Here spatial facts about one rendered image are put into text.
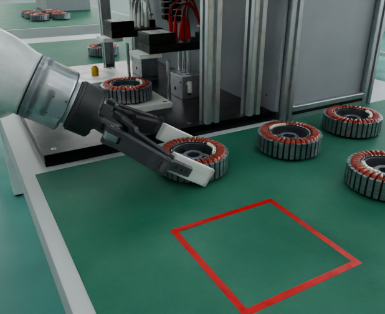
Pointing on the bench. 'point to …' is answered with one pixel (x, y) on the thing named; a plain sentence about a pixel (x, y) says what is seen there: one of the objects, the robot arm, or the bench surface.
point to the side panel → (329, 55)
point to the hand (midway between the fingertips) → (192, 157)
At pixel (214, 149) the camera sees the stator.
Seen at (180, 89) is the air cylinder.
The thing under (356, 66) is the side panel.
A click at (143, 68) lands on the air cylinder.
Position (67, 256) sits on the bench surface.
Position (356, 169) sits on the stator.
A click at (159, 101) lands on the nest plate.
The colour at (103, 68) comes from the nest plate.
